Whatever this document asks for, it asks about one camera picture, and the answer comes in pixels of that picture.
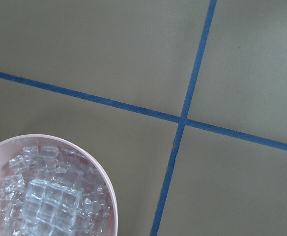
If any ice cubes pile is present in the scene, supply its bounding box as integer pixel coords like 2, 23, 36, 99
0, 146, 112, 236

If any pink bowl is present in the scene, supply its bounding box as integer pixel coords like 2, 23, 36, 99
0, 134, 118, 236

